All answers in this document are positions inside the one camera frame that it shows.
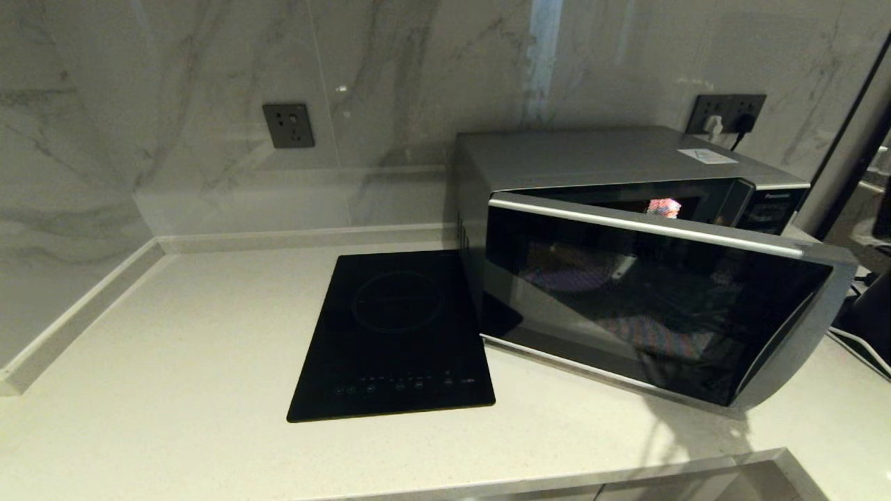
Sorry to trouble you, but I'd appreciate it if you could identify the black power plug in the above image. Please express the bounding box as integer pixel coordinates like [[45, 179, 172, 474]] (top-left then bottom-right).
[[729, 113, 757, 151]]

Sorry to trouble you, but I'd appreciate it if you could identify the grey double wall socket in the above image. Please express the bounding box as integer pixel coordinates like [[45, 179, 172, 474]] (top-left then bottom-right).
[[686, 94, 766, 135]]

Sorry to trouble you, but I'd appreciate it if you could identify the beige armchair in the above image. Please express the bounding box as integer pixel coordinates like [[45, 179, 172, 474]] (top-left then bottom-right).
[[828, 182, 879, 248]]

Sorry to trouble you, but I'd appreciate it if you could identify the grey single wall socket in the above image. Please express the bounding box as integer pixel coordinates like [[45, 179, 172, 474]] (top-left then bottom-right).
[[262, 104, 315, 149]]

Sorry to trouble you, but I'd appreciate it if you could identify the white warning sticker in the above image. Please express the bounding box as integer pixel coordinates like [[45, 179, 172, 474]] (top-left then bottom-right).
[[679, 148, 737, 166]]

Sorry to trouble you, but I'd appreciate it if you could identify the black induction cooktop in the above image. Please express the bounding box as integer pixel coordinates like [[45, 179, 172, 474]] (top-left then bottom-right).
[[287, 250, 496, 423]]

